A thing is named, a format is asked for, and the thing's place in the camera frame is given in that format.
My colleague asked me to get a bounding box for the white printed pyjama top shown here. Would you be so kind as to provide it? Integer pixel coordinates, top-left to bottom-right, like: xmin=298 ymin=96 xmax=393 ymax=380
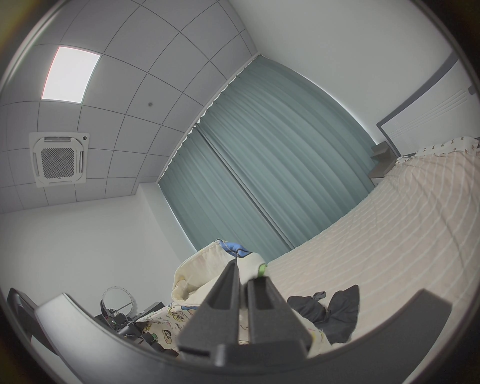
xmin=137 ymin=239 xmax=332 ymax=357

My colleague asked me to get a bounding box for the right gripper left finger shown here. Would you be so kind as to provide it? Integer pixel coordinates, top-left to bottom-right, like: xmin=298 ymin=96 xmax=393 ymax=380
xmin=178 ymin=258 xmax=241 ymax=356

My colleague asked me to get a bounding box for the white printed pillow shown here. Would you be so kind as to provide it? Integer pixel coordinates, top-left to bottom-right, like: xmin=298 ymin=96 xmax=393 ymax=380
xmin=395 ymin=136 xmax=480 ymax=166

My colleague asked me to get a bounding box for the grey bedside table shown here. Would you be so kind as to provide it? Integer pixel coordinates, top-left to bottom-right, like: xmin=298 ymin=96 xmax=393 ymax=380
xmin=368 ymin=141 xmax=399 ymax=188

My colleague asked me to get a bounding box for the black garment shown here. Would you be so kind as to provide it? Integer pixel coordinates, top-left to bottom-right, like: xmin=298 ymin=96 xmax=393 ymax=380
xmin=287 ymin=285 xmax=361 ymax=344

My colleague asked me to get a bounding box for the blue-green curtain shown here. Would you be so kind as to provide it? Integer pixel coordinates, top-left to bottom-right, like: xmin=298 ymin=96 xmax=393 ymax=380
xmin=194 ymin=54 xmax=381 ymax=250
xmin=157 ymin=131 xmax=294 ymax=254

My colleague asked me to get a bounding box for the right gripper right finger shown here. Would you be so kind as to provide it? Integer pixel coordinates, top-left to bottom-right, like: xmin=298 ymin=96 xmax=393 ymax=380
xmin=246 ymin=275 xmax=314 ymax=357

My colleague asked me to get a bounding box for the bed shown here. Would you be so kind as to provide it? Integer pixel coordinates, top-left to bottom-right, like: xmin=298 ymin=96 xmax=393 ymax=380
xmin=268 ymin=50 xmax=480 ymax=344

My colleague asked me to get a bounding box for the ceiling light panel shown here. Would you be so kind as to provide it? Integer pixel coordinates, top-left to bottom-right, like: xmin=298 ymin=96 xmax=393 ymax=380
xmin=41 ymin=46 xmax=101 ymax=101

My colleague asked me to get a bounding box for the ceiling air conditioner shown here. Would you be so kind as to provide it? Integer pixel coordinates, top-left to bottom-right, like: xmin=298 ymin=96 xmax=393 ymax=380
xmin=29 ymin=131 xmax=91 ymax=187

